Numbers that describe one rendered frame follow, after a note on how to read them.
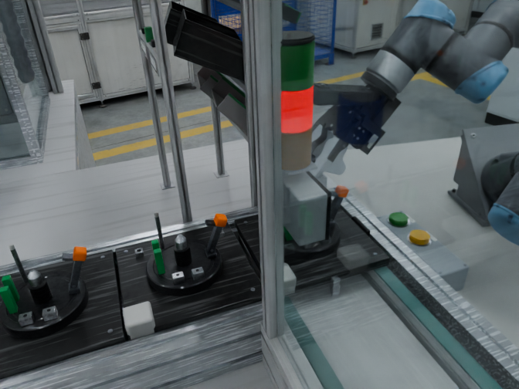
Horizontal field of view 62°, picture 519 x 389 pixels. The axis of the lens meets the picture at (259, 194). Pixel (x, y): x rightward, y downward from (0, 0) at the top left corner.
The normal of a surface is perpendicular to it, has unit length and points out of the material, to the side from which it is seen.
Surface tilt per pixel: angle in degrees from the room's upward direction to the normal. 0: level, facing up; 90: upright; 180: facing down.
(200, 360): 90
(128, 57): 90
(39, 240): 0
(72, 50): 90
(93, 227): 0
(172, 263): 0
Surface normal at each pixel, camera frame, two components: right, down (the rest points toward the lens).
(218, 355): 0.35, 0.48
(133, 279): -0.04, -0.85
